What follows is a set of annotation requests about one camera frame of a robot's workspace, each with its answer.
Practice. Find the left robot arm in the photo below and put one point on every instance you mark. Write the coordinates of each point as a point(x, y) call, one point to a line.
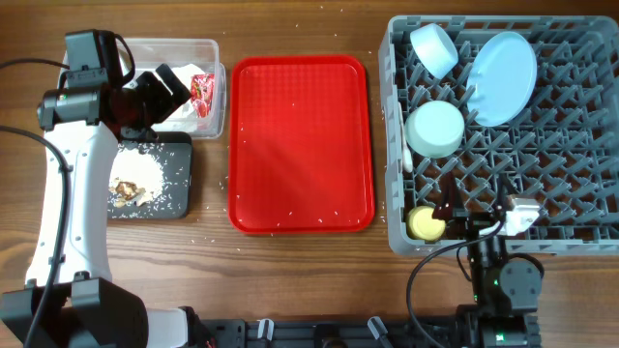
point(69, 298)

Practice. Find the black waste tray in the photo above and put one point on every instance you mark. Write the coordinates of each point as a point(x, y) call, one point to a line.
point(174, 183)

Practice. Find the rice and food scraps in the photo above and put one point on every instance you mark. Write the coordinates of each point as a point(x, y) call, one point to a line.
point(138, 179)

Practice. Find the grey dishwasher rack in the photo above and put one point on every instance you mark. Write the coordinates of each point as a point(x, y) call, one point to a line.
point(561, 149)

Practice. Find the mint green bowl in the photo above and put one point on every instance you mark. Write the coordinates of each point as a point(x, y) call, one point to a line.
point(435, 129)

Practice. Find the red snack wrapper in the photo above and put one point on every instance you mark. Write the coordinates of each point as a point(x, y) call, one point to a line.
point(202, 91)

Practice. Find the light blue bowl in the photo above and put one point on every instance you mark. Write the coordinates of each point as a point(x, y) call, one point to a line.
point(435, 49)

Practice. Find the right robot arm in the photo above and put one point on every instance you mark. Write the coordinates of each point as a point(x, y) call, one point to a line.
point(506, 286)

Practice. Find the light blue plate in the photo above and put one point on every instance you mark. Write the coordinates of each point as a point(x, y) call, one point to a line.
point(503, 77)

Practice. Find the cream plastic spoon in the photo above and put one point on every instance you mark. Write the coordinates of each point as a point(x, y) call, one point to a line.
point(407, 159)

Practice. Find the white paper napkin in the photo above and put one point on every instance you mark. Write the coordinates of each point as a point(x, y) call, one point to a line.
point(184, 118)

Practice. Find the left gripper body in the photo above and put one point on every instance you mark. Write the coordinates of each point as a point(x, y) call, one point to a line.
point(149, 102)

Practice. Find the clear plastic waste bin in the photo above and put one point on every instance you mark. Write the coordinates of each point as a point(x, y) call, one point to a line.
point(145, 55)

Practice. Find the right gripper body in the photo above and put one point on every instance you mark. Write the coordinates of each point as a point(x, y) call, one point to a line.
point(476, 224)

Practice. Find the yellow plastic cup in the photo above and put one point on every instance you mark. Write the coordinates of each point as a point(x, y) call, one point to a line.
point(420, 225)

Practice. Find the red serving tray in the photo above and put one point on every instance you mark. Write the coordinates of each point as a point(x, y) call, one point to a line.
point(300, 157)

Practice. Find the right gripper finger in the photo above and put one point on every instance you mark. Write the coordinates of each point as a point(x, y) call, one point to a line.
point(504, 187)
point(450, 205)

